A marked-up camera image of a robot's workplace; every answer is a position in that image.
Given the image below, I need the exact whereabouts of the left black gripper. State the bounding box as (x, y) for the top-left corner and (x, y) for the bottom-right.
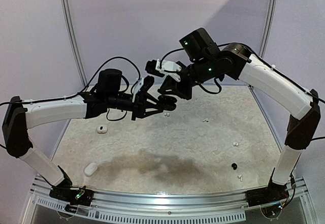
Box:
(107, 92), (164, 121)

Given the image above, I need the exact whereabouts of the black oval charging case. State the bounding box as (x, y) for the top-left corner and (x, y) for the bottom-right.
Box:
(157, 95), (177, 111)

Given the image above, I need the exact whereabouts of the black earbud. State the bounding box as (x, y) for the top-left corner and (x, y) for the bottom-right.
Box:
(231, 163), (238, 170)

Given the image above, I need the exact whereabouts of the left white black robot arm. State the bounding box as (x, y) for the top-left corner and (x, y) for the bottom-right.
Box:
(2, 69), (166, 201)

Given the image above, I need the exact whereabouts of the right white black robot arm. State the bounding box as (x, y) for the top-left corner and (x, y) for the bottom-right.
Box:
(154, 28), (321, 202)

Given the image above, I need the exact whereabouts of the small white open case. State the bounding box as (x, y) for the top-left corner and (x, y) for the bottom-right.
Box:
(96, 125), (108, 134)

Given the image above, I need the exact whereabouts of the white oval closed case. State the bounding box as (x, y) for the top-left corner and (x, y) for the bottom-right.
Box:
(84, 162), (98, 177)

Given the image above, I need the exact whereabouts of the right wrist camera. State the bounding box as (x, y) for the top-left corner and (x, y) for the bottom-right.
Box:
(145, 59), (182, 77)

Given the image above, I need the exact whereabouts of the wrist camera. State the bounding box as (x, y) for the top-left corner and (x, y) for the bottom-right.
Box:
(145, 59), (182, 77)
(132, 76), (154, 102)

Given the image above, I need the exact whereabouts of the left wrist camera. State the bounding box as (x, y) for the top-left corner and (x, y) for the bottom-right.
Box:
(132, 76), (154, 102)

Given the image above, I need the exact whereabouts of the right aluminium frame post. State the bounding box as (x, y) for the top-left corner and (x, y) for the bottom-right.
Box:
(258, 0), (277, 57)

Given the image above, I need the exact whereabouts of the aluminium frame post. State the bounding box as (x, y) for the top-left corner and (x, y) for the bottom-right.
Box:
(61, 0), (87, 86)
(258, 0), (277, 57)

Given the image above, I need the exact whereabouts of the aluminium front rail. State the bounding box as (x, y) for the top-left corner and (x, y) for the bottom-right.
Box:
(30, 176), (309, 212)

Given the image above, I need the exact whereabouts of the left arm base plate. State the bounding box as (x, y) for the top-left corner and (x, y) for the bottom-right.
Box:
(49, 184), (94, 206)

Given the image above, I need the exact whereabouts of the white slotted cable duct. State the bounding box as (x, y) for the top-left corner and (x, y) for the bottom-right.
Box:
(31, 197), (247, 223)

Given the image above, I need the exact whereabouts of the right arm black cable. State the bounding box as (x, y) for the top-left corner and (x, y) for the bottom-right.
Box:
(158, 42), (325, 141)

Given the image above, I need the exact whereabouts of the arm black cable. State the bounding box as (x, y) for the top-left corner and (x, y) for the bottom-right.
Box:
(158, 42), (325, 141)
(0, 56), (142, 122)

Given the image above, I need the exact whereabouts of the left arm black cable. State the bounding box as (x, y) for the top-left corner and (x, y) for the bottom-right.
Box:
(0, 56), (142, 122)

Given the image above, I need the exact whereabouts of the left aluminium frame post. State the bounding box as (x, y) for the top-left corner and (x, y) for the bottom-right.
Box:
(61, 0), (87, 86)

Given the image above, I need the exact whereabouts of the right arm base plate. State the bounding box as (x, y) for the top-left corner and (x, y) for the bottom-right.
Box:
(245, 187), (289, 207)

